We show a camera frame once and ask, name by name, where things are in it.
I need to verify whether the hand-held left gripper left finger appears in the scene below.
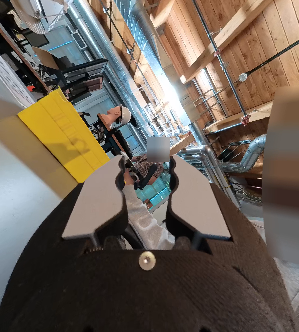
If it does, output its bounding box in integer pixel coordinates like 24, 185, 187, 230
61, 155, 129, 240

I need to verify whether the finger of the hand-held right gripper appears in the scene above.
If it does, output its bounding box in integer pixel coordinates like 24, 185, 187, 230
121, 153, 143, 182

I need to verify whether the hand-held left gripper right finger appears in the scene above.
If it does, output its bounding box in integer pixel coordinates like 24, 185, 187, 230
166, 155, 231, 239

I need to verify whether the yellow plastic bin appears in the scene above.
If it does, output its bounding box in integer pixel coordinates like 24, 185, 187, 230
17, 87, 111, 183

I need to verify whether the silver elbow pipe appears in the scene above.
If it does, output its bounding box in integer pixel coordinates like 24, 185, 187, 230
218, 133, 267, 173

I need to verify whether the person's right forearm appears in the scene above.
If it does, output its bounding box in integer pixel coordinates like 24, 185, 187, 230
122, 183, 176, 251

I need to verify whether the grey desk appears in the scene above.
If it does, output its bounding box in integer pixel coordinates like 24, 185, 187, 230
0, 91, 80, 327

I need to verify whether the silver bent pipe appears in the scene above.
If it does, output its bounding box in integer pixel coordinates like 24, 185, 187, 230
177, 122, 241, 208

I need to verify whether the white hard hat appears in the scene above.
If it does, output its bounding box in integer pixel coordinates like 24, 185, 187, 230
118, 104, 132, 125

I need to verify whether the mannequin head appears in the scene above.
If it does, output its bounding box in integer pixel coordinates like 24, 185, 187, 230
106, 106, 123, 130

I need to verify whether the silver sprinkler pipe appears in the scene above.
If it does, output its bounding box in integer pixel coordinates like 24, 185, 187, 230
191, 0, 251, 125

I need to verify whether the wooden chair back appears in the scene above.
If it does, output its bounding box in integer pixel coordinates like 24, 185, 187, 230
31, 46, 60, 70

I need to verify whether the black ceiling rod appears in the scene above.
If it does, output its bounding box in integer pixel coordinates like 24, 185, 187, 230
246, 28, 299, 76

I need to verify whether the white pendant lamp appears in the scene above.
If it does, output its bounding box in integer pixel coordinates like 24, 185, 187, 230
11, 0, 73, 35

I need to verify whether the narrow silver spiral duct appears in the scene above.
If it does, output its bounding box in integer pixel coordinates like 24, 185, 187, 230
66, 0, 152, 138

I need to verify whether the wide silver spiral duct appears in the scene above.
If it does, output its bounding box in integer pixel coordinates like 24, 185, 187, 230
112, 0, 165, 76

